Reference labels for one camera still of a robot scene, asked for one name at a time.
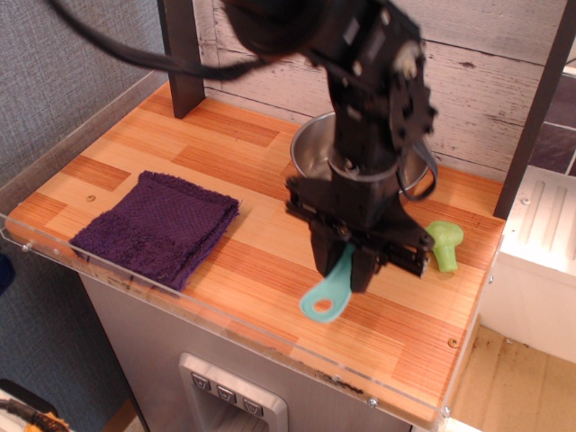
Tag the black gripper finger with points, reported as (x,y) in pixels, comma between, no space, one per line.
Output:
(365,264)
(327,246)

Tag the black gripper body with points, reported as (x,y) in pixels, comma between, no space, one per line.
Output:
(366,214)

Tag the teal dish brush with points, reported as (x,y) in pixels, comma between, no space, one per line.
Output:
(326,301)

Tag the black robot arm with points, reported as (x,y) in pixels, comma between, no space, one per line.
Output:
(373,56)

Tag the stainless steel pot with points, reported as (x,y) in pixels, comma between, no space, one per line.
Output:
(314,156)

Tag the green toy broccoli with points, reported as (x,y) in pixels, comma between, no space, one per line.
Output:
(447,236)

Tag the purple folded towel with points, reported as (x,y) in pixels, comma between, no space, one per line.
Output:
(162,229)

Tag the white toy sink unit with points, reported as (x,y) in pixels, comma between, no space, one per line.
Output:
(530,295)

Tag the silver dispenser panel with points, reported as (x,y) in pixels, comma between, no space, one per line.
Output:
(221,401)

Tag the grey toy fridge cabinet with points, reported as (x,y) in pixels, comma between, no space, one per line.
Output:
(148,342)

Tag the clear acrylic edge guard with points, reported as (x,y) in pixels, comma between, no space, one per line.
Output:
(399,342)

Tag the orange and black object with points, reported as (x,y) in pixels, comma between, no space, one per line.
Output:
(35,418)

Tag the dark right shelf post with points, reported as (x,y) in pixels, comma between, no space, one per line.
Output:
(544,95)

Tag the dark shelf post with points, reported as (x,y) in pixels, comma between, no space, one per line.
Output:
(544,95)
(181,45)

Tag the dark left shelf post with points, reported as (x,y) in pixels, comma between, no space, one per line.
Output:
(181,45)

